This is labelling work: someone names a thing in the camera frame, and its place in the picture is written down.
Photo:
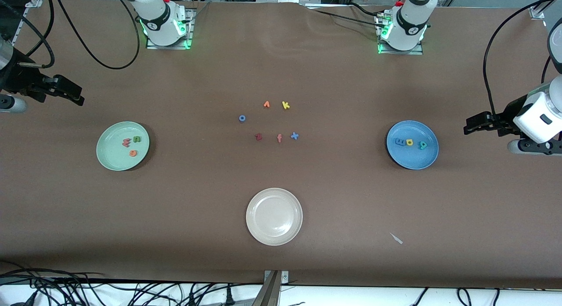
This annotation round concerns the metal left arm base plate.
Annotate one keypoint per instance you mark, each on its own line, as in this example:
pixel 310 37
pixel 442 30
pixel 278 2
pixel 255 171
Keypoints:
pixel 417 52

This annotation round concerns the blue plate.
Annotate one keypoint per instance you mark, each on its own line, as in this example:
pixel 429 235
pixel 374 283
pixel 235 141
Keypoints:
pixel 412 159

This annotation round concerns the red foam letter w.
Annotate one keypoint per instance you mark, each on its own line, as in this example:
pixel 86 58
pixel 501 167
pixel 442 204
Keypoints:
pixel 127 143

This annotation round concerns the aluminium table side rail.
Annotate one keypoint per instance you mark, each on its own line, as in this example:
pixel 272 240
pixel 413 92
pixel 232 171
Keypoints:
pixel 35 1

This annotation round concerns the white paper scrap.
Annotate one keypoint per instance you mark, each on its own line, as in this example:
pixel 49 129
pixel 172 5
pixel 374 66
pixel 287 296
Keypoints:
pixel 396 239

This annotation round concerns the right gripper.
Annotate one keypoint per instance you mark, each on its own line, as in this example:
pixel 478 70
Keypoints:
pixel 21 78

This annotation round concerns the green plate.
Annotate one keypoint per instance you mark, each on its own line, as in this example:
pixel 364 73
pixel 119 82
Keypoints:
pixel 109 152

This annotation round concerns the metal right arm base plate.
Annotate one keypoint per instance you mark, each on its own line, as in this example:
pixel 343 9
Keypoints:
pixel 151 45

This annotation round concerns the metal table edge bracket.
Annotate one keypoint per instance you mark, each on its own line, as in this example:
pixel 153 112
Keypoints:
pixel 270 293

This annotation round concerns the beige plate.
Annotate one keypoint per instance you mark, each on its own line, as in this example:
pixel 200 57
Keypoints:
pixel 274 216

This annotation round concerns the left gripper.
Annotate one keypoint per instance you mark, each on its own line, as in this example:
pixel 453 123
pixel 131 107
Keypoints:
pixel 508 115

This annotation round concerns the aluminium profile corner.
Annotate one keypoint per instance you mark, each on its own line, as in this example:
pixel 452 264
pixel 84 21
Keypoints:
pixel 538 11

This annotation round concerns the teal foam letter a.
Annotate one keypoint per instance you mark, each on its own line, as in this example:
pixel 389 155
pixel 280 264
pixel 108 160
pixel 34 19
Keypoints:
pixel 423 145

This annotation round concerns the blue foam letter E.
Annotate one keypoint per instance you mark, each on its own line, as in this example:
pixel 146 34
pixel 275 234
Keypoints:
pixel 398 142

